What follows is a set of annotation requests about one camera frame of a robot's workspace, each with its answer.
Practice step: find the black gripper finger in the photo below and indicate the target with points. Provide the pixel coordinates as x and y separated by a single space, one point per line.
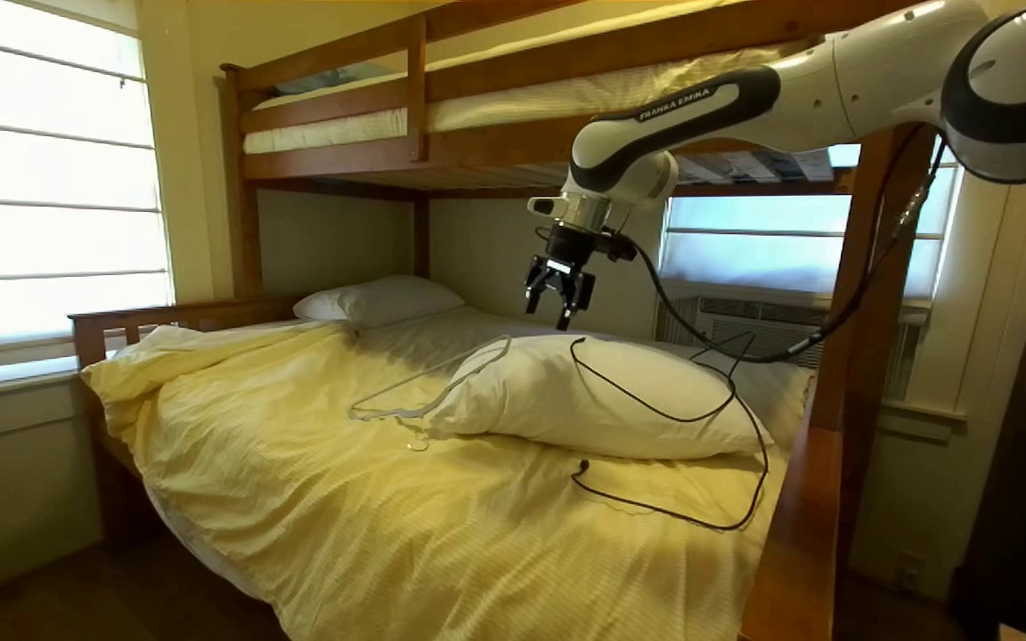
536 284
574 302

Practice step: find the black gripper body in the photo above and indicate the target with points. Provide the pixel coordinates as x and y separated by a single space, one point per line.
570 252

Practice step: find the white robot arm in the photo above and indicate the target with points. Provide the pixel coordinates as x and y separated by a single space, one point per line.
942 63

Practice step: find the white front pillow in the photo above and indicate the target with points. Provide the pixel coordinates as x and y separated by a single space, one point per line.
593 396

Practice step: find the white pillow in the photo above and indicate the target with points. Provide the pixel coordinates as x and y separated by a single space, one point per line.
379 302
593 396

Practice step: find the white back pillow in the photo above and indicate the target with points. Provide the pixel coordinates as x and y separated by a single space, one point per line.
379 302

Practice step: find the upper bunk mattress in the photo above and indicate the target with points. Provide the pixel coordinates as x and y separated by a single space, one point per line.
570 97

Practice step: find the window air conditioner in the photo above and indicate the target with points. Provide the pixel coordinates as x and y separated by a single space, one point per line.
763 326

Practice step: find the yellow comforter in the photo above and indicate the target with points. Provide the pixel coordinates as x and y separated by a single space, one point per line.
284 459

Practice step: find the white window blind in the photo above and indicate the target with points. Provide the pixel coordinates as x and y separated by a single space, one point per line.
81 196

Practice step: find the wooden bunk bed frame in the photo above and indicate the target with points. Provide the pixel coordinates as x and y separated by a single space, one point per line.
796 592

